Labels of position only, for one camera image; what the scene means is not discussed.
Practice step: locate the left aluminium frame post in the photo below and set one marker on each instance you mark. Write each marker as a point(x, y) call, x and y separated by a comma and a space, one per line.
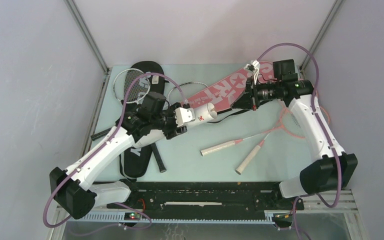
point(103, 81)

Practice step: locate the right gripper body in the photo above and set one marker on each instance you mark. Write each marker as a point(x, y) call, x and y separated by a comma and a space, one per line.
point(267, 91)

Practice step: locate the black racket bag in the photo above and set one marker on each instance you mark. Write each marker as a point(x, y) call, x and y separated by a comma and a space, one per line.
point(135, 161)

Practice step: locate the aluminium frame post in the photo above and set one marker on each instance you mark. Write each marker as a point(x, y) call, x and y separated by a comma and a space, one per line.
point(329, 19)
point(103, 81)

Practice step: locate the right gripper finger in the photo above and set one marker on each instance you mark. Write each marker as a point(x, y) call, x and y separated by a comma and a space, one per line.
point(249, 88)
point(244, 101)

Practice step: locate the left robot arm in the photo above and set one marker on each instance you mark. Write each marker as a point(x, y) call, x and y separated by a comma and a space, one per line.
point(73, 188)

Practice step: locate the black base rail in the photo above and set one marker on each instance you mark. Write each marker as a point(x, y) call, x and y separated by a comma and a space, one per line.
point(209, 201)

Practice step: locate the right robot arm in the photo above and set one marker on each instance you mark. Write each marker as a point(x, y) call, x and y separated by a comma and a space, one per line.
point(331, 167)

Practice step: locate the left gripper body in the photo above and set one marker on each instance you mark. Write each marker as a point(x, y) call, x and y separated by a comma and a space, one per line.
point(170, 124)

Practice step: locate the right aluminium frame post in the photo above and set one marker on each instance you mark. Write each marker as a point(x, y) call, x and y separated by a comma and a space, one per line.
point(329, 19)

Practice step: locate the white racket under pink bag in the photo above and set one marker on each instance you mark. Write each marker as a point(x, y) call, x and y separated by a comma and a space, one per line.
point(188, 88)

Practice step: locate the white shuttlecock tube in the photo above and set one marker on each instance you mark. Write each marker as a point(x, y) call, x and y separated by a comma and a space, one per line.
point(202, 114)

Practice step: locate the pink sport racket bag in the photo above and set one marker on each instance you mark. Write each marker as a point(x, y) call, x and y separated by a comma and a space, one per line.
point(223, 93)

